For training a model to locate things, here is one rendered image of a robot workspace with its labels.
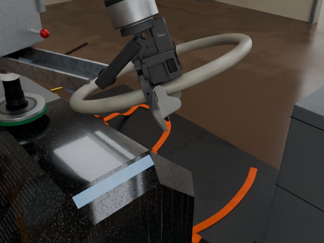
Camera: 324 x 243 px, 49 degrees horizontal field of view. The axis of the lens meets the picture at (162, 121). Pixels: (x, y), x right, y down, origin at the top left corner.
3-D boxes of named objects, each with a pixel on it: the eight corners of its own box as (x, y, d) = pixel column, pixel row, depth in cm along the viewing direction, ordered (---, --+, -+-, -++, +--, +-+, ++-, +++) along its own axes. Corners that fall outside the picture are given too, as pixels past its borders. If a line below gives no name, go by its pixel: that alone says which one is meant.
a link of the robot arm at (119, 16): (101, 9, 62) (111, 6, 71) (111, 36, 63) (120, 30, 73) (148, -9, 60) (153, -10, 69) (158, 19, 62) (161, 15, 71)
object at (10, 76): (-5, 78, 131) (-7, 69, 129) (11, 71, 136) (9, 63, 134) (8, 82, 128) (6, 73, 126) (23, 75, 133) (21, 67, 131)
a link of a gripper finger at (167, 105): (187, 126, 67) (173, 80, 66) (158, 135, 68) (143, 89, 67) (189, 124, 70) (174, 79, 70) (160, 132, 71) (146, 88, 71)
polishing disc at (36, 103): (6, 128, 126) (5, 126, 126) (-22, 109, 138) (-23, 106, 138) (56, 106, 140) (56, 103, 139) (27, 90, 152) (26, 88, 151)
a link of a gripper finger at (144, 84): (157, 110, 66) (142, 64, 65) (149, 112, 66) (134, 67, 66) (160, 107, 71) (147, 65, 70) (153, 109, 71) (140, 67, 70)
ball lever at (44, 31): (30, 36, 124) (28, 27, 122) (36, 33, 126) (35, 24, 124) (45, 40, 120) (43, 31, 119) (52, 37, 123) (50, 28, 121)
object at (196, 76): (35, 122, 91) (30, 112, 90) (143, 60, 126) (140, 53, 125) (195, 103, 61) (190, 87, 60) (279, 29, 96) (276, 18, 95)
